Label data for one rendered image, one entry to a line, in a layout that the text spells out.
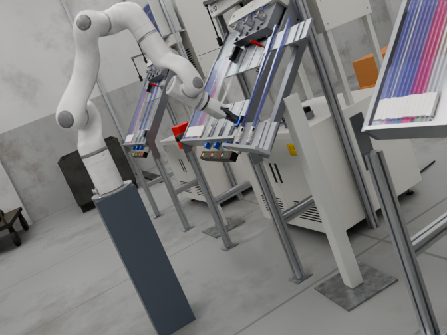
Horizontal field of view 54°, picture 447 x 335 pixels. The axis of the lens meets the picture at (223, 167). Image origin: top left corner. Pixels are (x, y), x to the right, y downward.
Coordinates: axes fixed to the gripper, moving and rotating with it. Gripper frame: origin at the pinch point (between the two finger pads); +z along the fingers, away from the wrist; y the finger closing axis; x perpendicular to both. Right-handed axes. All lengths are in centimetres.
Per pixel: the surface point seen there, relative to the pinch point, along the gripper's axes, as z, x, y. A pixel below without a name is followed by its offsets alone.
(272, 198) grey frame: 30.4, -24.9, 2.8
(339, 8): 31, 73, 0
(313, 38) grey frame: 21, 50, 4
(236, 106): 6.1, 10.8, -16.9
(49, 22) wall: -99, 140, -500
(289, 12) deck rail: 6, 56, 0
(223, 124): 5.9, 1.3, -22.4
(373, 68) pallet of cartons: 244, 201, -229
